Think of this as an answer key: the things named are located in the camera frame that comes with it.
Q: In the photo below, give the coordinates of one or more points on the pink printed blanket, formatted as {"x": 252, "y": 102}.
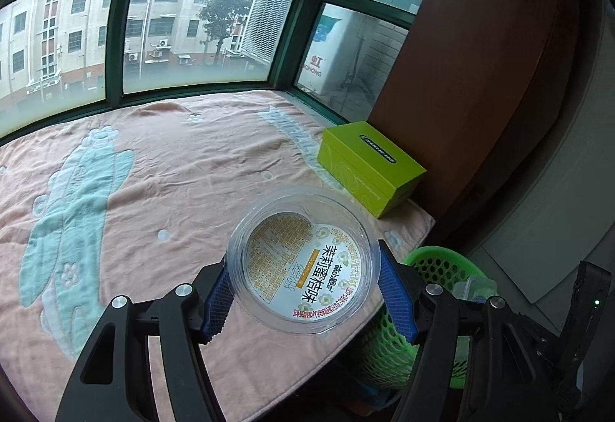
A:
{"x": 168, "y": 191}

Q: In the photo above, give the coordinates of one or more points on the green window frame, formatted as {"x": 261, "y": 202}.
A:
{"x": 119, "y": 42}

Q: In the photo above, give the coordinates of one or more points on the round clear labelled container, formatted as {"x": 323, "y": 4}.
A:
{"x": 298, "y": 258}

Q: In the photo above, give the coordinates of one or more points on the clear plastic tray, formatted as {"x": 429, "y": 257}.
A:
{"x": 473, "y": 292}

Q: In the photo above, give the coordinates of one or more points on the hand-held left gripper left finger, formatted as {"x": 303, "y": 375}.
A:
{"x": 218, "y": 306}

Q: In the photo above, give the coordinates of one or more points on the beige apartment building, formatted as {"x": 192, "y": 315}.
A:
{"x": 48, "y": 42}

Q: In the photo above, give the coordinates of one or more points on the white outdoor unit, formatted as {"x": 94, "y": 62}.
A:
{"x": 336, "y": 61}

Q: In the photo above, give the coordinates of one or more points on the lime green cardboard box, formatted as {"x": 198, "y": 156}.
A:
{"x": 365, "y": 158}

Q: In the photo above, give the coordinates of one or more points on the green plastic wastebasket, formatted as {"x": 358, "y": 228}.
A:
{"x": 444, "y": 251}

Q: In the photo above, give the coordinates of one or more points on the white louvered shutter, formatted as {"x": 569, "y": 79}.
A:
{"x": 264, "y": 23}

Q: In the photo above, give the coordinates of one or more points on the brown wooden cabinet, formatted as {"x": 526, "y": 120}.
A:
{"x": 480, "y": 66}

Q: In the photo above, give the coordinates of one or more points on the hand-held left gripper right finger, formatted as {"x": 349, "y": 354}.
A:
{"x": 396, "y": 297}

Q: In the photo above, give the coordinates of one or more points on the green tree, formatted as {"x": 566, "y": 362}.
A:
{"x": 226, "y": 4}

